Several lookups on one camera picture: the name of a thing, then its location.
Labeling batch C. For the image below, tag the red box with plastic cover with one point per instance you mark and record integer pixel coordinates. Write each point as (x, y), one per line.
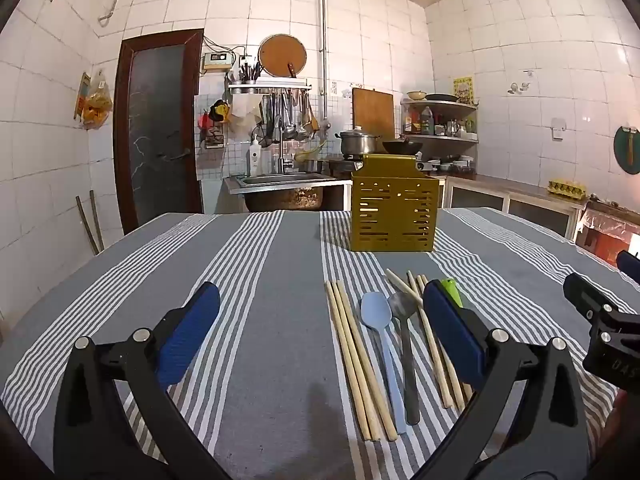
(607, 232)

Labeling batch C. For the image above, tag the brown basin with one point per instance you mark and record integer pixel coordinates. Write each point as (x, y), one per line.
(282, 200)

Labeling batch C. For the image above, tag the vertical metal pipe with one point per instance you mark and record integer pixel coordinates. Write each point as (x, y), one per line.
(323, 50)

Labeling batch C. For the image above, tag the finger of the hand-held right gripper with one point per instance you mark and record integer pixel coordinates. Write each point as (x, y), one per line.
(629, 264)
(595, 300)

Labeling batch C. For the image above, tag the dark wooden glass door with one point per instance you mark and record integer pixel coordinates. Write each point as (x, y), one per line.
(157, 135)

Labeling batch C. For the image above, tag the light blue plastic spoon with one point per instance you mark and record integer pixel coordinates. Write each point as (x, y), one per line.
(379, 310)

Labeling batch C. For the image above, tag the round wooden board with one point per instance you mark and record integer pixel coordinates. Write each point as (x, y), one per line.
(281, 55)

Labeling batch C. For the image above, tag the white wall control box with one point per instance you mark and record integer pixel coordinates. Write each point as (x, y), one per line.
(217, 61)

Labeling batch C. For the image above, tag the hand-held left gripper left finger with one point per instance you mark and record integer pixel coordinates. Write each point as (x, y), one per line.
(192, 330)

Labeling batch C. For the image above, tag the black wok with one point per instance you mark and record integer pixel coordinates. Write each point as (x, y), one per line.
(402, 147)

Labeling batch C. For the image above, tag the kitchen counter cabinet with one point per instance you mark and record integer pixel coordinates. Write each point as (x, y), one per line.
(520, 200)

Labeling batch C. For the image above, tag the corner kitchen shelf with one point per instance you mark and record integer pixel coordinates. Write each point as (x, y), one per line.
(440, 135)

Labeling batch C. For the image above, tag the yellow slotted utensil holder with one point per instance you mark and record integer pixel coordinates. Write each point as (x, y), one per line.
(392, 210)

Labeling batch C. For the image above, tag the steel kitchen sink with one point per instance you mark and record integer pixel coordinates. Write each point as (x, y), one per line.
(280, 180)

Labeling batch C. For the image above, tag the red and yellow hanging bags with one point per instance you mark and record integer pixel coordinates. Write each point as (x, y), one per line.
(215, 120)

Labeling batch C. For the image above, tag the grey white striped tablecloth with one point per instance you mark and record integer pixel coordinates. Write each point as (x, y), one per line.
(270, 335)

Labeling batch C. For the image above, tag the dark grey spoon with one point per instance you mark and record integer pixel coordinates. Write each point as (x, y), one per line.
(406, 355)

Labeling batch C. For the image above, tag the wall utensil rack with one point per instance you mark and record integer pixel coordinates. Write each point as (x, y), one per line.
(270, 85)

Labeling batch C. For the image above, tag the white soap bottle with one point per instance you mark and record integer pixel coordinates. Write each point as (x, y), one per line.
(255, 157)

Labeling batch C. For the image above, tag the lime green utensil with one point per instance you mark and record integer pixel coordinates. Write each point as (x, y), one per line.
(452, 290)

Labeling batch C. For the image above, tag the green round wall item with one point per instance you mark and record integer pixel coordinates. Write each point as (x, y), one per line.
(629, 150)

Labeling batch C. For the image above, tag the steel faucet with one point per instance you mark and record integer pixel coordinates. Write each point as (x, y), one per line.
(284, 155)

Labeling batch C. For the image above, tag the thin stick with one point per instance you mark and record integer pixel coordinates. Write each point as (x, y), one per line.
(87, 225)
(97, 220)

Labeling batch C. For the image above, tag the steel cooking pot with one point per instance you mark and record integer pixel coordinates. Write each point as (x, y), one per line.
(357, 142)

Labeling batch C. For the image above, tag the rectangular wooden cutting board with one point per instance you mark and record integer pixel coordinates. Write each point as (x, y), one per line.
(372, 112)

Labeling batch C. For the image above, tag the yellow wall poster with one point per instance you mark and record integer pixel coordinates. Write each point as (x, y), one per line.
(463, 90)

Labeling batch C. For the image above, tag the yellow hanging plastic bag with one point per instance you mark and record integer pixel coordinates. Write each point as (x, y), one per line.
(96, 105)

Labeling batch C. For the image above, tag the row of hanging kitchen utensils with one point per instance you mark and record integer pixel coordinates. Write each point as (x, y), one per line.
(287, 115)

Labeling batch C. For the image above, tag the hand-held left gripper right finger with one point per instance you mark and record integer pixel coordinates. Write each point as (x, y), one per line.
(455, 325)

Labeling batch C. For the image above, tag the yellow egg tray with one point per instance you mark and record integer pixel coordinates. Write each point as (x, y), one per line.
(566, 187)

